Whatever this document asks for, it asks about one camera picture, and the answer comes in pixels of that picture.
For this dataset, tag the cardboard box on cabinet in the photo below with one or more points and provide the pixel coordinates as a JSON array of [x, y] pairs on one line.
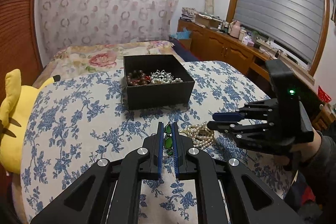
[[207, 21]]

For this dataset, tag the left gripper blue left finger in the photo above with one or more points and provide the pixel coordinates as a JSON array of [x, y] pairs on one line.
[[160, 134]]

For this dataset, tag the yellow Pikachu plush toy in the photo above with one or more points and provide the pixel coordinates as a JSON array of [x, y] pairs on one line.
[[15, 112]]

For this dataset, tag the blue tissue paper bag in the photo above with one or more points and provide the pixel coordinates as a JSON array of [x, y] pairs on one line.
[[182, 35]]

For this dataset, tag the brown louvered wardrobe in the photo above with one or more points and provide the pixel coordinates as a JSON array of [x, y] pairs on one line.
[[19, 48]]

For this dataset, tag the wooden sideboard cabinet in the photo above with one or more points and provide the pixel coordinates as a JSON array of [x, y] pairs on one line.
[[209, 45]]

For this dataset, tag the black square jewelry box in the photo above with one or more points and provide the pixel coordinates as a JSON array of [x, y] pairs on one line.
[[156, 81]]

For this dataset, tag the pink floral bed cover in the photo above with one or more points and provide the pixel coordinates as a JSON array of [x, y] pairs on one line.
[[83, 60]]

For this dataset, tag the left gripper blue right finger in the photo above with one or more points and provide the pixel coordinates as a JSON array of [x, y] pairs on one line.
[[175, 134]]

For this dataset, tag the pink thermos jug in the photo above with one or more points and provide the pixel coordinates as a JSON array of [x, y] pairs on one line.
[[235, 29]]

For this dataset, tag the green gem gold ring pendant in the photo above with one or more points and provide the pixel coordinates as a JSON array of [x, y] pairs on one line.
[[168, 140]]

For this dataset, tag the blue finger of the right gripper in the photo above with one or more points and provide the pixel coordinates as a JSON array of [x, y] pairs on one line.
[[222, 126], [230, 116]]

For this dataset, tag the grey window blind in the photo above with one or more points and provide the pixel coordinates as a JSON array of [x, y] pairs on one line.
[[280, 3]]

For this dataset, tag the circle patterned sheer curtain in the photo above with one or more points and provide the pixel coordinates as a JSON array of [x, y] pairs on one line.
[[67, 23]]

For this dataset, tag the blue floral white blanket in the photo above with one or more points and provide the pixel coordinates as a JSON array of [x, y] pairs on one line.
[[77, 121]]

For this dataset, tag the right hand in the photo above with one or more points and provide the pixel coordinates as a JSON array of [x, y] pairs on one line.
[[303, 151]]

